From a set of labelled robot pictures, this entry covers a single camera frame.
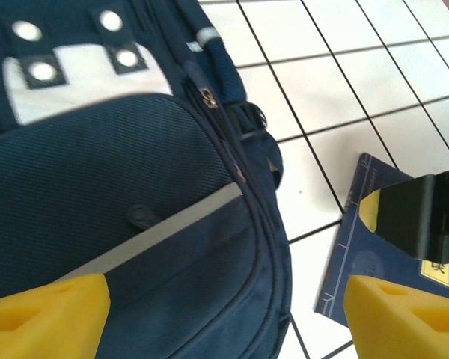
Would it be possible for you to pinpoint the navy blue book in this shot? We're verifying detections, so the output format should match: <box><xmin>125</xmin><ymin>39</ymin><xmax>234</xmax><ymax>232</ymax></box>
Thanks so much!
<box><xmin>313</xmin><ymin>151</ymin><xmax>449</xmax><ymax>328</ymax></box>

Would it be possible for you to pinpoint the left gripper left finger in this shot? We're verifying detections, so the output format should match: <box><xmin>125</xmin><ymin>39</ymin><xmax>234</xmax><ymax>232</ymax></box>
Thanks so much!
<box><xmin>0</xmin><ymin>274</ymin><xmax>112</xmax><ymax>359</ymax></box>

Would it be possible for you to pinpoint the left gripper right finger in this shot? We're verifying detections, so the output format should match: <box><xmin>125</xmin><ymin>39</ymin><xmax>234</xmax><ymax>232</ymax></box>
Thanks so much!
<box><xmin>343</xmin><ymin>274</ymin><xmax>449</xmax><ymax>359</ymax></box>

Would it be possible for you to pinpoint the navy blue student backpack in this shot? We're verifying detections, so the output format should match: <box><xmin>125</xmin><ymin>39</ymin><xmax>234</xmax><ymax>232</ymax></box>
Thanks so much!
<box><xmin>0</xmin><ymin>0</ymin><xmax>293</xmax><ymax>359</ymax></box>

